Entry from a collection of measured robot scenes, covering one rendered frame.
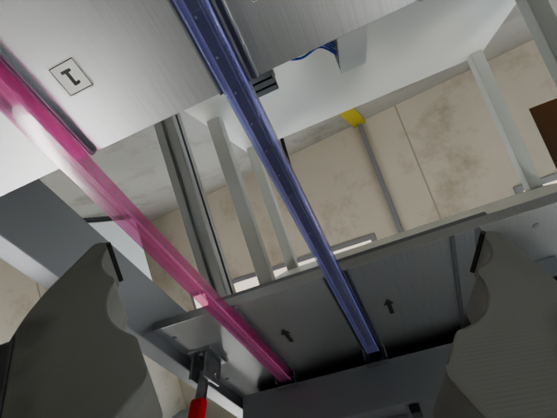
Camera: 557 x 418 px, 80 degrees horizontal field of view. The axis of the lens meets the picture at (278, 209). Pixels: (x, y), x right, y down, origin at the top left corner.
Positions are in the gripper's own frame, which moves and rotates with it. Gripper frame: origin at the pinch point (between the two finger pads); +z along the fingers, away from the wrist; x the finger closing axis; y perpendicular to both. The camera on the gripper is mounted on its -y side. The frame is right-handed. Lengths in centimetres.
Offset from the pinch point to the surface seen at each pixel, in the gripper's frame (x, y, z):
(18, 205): -20.0, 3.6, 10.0
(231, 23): -2.6, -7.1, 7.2
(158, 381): -171, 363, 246
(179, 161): -20, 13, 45
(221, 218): -86, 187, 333
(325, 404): 2.9, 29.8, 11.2
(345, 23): 3.0, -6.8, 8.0
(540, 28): 45, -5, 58
